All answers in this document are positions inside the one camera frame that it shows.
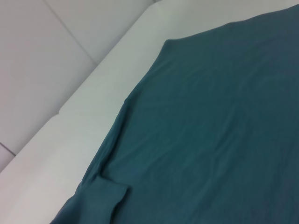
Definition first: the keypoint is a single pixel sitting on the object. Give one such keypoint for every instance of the blue teal shirt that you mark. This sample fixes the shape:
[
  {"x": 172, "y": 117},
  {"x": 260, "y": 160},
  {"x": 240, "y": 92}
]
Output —
[{"x": 198, "y": 116}]

